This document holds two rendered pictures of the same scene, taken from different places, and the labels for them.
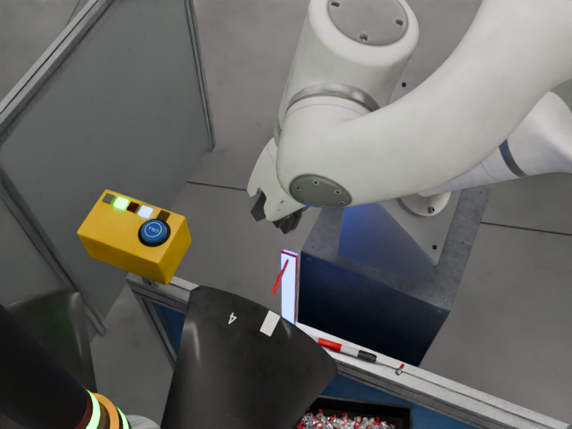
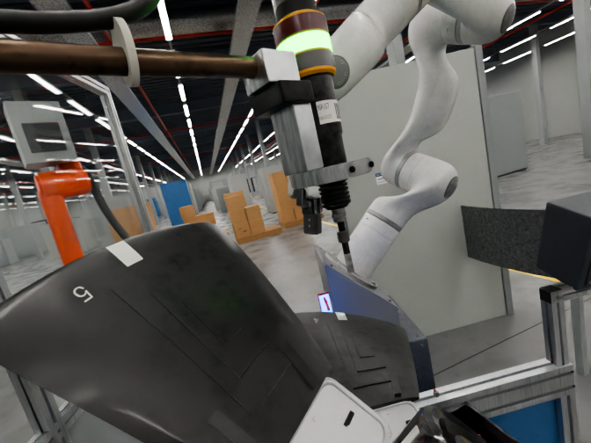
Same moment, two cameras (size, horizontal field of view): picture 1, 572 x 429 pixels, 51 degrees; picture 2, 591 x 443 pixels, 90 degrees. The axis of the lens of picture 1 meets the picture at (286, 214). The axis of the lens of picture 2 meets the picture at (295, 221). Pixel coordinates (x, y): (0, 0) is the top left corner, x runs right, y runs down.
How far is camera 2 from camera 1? 0.57 m
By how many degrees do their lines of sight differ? 52
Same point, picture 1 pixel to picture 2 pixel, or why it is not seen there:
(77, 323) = (223, 236)
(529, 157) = (393, 213)
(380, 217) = (353, 290)
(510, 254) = not seen: hidden behind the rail
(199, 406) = (336, 365)
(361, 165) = (345, 40)
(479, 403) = (495, 381)
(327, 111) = not seen: hidden behind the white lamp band
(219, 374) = (333, 344)
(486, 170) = (382, 234)
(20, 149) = (88, 429)
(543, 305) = not seen: hidden behind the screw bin
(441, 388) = (468, 388)
